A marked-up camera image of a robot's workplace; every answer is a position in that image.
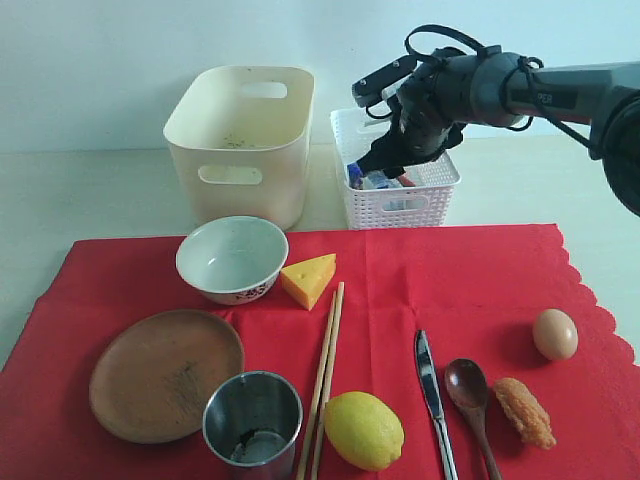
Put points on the brown wooden plate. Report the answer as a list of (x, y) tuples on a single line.
[(152, 383)]

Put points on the brown egg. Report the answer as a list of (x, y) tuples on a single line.
[(555, 335)]

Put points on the red sausage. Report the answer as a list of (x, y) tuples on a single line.
[(404, 181)]

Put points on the blue white milk carton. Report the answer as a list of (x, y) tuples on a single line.
[(375, 180)]

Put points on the left wooden chopstick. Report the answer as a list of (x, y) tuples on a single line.
[(315, 401)]

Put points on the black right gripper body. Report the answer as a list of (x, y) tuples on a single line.
[(420, 132)]

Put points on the yellow lemon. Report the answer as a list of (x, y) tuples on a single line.
[(363, 430)]

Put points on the right wooden chopstick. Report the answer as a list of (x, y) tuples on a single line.
[(327, 380)]

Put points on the white ceramic bowl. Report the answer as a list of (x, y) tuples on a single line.
[(233, 260)]

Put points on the white perforated plastic basket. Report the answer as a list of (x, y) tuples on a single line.
[(426, 204)]

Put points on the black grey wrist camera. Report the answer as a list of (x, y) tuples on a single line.
[(368, 90)]

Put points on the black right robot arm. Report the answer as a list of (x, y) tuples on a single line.
[(596, 105)]

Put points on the cream plastic bin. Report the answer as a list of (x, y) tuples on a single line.
[(240, 138)]

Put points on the steel table knife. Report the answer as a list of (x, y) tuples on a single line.
[(427, 376)]

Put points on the fried breaded cutlet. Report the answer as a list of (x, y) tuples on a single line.
[(528, 417)]

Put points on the dark wooden spoon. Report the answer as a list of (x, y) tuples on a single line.
[(468, 389)]

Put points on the yellow cheese wedge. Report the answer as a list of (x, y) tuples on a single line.
[(305, 281)]

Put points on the steel cup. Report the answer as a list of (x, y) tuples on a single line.
[(251, 423)]

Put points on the wooden chopstick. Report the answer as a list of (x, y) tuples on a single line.
[(327, 380), (315, 401)]

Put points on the red table cloth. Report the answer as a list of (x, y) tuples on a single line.
[(476, 291)]

